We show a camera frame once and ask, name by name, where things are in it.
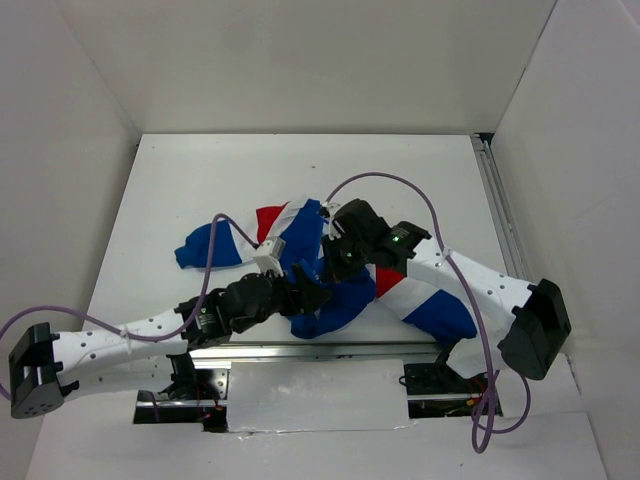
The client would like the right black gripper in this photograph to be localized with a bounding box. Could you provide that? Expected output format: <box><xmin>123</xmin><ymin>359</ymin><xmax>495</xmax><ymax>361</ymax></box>
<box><xmin>321</xmin><ymin>229</ymin><xmax>372</xmax><ymax>282</ymax></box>

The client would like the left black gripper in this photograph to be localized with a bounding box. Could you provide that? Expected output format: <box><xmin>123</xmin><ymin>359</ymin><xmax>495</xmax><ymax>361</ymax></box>
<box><xmin>233</xmin><ymin>263</ymin><xmax>333</xmax><ymax>334</ymax></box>

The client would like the red white blue jacket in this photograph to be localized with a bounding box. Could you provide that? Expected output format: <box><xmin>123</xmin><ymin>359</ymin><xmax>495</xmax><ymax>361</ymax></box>
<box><xmin>173</xmin><ymin>197</ymin><xmax>477</xmax><ymax>346</ymax></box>

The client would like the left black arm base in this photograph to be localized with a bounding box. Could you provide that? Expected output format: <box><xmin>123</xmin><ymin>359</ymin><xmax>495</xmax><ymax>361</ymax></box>
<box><xmin>133</xmin><ymin>354</ymin><xmax>230</xmax><ymax>433</ymax></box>

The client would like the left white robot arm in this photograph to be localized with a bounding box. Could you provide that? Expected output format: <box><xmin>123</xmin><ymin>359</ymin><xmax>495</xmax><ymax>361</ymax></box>
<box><xmin>8</xmin><ymin>265</ymin><xmax>331</xmax><ymax>419</ymax></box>

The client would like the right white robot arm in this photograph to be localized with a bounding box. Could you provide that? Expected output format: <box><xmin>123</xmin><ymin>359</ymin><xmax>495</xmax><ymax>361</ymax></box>
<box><xmin>320</xmin><ymin>199</ymin><xmax>571</xmax><ymax>392</ymax></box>

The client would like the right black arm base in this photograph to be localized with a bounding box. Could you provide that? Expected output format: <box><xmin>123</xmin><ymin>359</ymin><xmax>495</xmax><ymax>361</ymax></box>
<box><xmin>398</xmin><ymin>350</ymin><xmax>488</xmax><ymax>419</ymax></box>

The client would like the white taped cover panel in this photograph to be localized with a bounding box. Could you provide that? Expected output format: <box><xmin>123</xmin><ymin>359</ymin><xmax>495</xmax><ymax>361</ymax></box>
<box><xmin>226</xmin><ymin>360</ymin><xmax>411</xmax><ymax>433</ymax></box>

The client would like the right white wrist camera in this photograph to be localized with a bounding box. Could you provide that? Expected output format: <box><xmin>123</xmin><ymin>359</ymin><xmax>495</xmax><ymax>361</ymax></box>
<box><xmin>319</xmin><ymin>201</ymin><xmax>342</xmax><ymax>239</ymax></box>

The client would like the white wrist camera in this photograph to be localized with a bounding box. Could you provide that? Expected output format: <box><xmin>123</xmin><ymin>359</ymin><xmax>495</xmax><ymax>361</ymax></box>
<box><xmin>253</xmin><ymin>237</ymin><xmax>286</xmax><ymax>277</ymax></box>
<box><xmin>319</xmin><ymin>201</ymin><xmax>342</xmax><ymax>239</ymax></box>

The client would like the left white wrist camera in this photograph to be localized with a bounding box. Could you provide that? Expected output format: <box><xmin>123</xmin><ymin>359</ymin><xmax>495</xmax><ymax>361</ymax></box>
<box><xmin>253</xmin><ymin>237</ymin><xmax>286</xmax><ymax>277</ymax></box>

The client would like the aluminium front rail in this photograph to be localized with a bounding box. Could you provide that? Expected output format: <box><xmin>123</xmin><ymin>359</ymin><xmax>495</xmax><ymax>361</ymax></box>
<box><xmin>190</xmin><ymin>342</ymin><xmax>441</xmax><ymax>361</ymax></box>

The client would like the aluminium rail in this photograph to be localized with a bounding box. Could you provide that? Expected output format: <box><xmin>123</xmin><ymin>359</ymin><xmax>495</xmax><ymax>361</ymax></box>
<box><xmin>190</xmin><ymin>342</ymin><xmax>441</xmax><ymax>361</ymax></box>
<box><xmin>472</xmin><ymin>132</ymin><xmax>556</xmax><ymax>321</ymax></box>

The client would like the aluminium right side rail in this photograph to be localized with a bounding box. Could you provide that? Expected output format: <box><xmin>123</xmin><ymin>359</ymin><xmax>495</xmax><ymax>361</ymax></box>
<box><xmin>472</xmin><ymin>132</ymin><xmax>556</xmax><ymax>321</ymax></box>

